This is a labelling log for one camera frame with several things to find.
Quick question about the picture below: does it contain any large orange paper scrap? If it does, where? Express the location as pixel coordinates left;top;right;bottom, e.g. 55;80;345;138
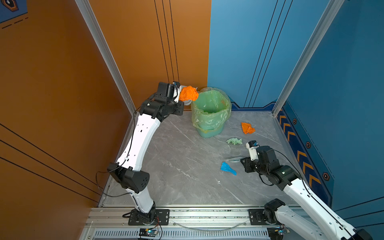
178;85;199;103

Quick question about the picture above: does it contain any small orange paper scrap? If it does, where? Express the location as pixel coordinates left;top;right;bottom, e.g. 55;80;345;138
241;123;256;134

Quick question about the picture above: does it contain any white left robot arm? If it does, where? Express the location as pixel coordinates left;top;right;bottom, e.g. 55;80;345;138
107;82;184;216

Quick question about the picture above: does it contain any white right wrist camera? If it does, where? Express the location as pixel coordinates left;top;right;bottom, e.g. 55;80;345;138
246;140;259;161

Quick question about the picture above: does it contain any right green circuit board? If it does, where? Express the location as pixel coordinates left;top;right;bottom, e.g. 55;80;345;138
267;228;291;240

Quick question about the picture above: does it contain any bright blue paper scrap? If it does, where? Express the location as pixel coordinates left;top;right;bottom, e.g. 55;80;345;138
220;162;237;176

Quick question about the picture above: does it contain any aluminium front rail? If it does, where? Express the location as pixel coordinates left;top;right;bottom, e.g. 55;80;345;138
83;206;340;229

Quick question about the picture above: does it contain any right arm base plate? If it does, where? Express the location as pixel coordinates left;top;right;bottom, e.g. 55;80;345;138
248;209;280;226

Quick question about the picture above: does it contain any grey-green hand brush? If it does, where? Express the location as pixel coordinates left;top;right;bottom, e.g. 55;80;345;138
226;157;243;163

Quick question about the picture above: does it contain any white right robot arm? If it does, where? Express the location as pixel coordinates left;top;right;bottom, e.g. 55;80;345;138
240;141;372;240

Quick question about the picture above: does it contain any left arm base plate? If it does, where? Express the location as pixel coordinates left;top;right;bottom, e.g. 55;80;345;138
128;209;170;226

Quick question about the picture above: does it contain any mint green paper scrap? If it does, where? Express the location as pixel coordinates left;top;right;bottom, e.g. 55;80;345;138
226;138;243;145

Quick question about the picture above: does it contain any green circuit board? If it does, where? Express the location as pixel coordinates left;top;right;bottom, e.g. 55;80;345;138
267;228;291;240
139;229;159;239

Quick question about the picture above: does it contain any green trash bin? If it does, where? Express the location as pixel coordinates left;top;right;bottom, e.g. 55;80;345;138
197;120;225;138

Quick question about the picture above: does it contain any left green circuit board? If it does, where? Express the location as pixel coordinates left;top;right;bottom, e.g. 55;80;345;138
139;229;159;239

